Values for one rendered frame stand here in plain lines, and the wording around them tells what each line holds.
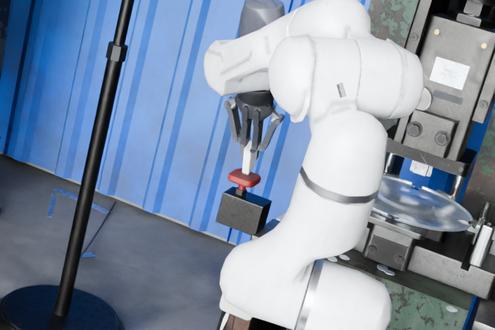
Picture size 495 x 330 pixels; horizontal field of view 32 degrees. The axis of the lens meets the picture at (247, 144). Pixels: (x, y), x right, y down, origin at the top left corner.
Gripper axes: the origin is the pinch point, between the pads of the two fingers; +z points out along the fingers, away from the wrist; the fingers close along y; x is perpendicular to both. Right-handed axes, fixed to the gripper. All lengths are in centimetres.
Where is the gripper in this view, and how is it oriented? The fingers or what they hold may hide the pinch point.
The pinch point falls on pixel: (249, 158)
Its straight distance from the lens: 184.9
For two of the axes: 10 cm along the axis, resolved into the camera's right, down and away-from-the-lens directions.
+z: -0.8, 7.6, 6.4
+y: 9.1, 3.2, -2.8
